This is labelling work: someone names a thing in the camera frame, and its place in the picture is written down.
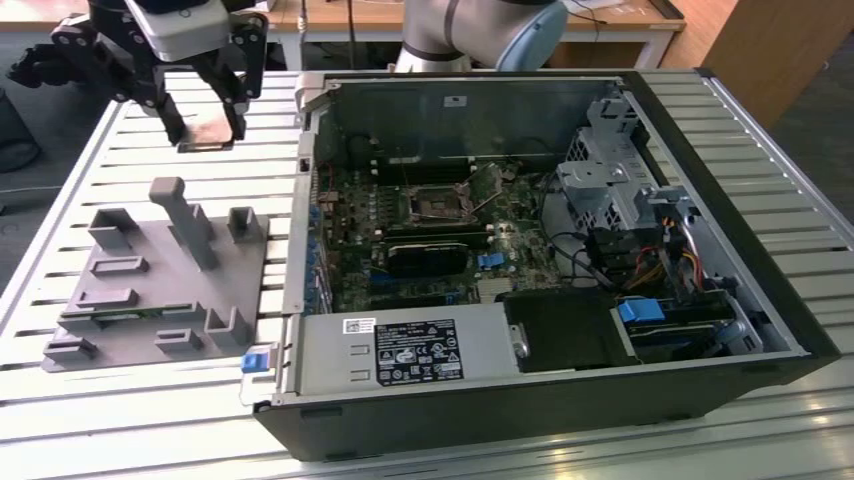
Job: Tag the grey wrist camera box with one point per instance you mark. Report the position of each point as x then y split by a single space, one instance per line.
183 32

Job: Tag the black RAM slot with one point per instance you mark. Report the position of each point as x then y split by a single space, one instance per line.
434 240
427 231
427 177
427 166

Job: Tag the wooden desk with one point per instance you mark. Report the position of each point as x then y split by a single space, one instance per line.
621 25

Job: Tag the green RAM stick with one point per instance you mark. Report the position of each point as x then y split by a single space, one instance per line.
155 314

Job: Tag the blue disk carrier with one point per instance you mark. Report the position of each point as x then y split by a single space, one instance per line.
641 312

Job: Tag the silver metal drive cage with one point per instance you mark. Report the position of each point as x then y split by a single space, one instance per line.
590 190

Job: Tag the blue plastic case latch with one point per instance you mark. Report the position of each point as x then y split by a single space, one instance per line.
254 363

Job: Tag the silver power supply unit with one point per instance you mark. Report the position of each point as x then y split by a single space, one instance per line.
334 350

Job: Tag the black open PC case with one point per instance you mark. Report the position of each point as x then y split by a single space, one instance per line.
534 420

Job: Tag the silver square CPU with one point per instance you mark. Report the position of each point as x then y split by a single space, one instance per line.
207 131

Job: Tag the green motherboard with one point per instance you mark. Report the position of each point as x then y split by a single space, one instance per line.
527 245

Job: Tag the thin metal locking lever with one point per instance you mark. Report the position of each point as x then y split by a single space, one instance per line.
491 194

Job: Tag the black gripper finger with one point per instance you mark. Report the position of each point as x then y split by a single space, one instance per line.
254 55
150 85

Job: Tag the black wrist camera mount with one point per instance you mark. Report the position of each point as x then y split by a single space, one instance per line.
53 60

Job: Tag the black plastic shroud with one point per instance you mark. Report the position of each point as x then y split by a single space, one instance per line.
567 330

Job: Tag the black graphics card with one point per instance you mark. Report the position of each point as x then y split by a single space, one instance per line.
427 260

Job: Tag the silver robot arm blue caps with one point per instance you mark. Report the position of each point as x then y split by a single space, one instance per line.
460 30

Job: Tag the grey plastic parts rack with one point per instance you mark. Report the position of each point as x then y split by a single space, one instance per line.
174 280

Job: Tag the blue board connector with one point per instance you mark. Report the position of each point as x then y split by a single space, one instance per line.
490 260

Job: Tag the wooden cabinet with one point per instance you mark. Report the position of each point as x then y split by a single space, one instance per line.
767 50

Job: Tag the silver chipset heatsink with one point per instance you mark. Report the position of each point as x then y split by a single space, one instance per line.
499 290

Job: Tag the CPU socket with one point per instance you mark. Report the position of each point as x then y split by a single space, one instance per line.
436 204

